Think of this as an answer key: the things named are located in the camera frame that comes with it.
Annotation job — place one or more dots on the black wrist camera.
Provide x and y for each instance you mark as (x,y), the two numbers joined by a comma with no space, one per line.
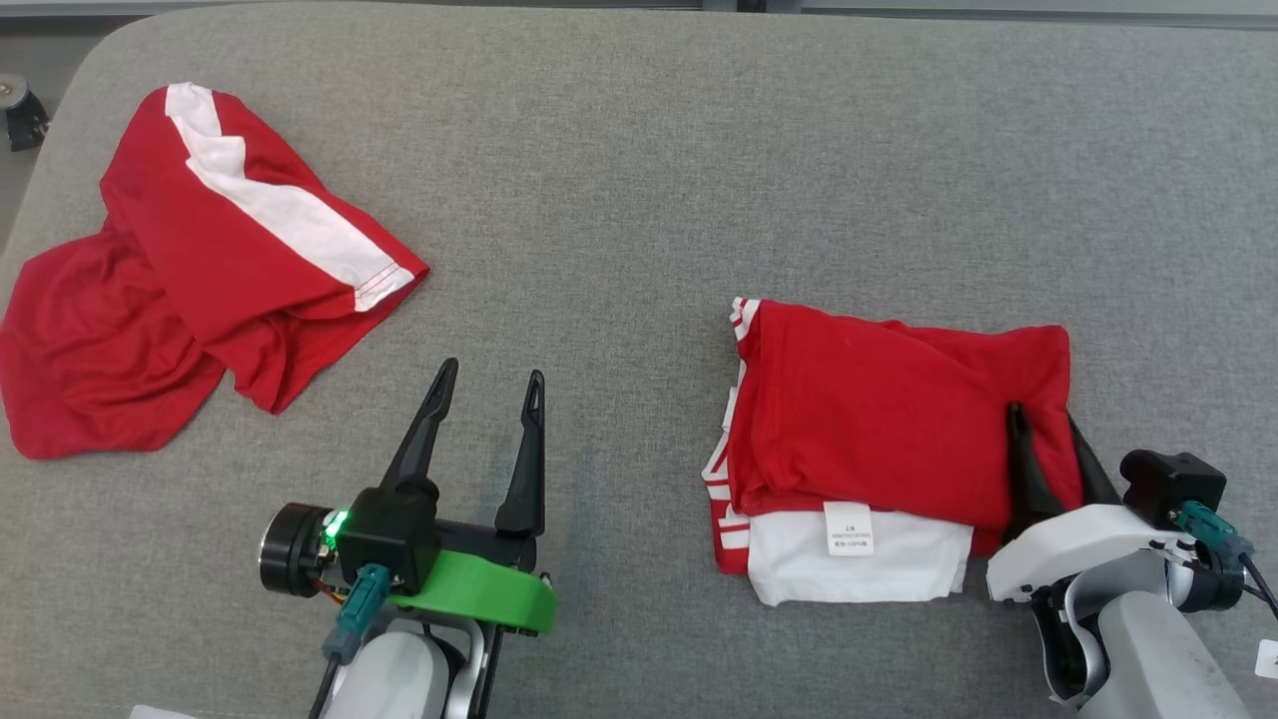
(384,539)
(1173,484)

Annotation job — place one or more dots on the red white printed t-shirt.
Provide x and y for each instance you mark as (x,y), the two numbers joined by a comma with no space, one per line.
(879,419)

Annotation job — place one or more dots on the black caster wheel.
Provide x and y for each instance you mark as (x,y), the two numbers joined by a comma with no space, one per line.
(22,120)

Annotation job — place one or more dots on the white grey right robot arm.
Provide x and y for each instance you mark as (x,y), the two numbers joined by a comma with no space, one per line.
(1158,649)

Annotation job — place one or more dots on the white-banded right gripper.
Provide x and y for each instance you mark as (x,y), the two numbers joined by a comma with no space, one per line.
(1078,549)

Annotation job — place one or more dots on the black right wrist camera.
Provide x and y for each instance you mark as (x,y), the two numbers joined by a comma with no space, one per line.
(1173,484)

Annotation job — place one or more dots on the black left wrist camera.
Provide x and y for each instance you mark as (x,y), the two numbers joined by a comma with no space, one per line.
(384,539)

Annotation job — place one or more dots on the red shorts with white stripe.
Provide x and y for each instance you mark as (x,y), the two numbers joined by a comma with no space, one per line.
(200,270)

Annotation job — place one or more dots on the grey fabric sofa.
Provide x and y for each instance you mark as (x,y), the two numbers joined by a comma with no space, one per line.
(599,200)

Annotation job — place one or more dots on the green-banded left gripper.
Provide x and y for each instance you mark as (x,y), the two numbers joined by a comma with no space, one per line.
(479,594)

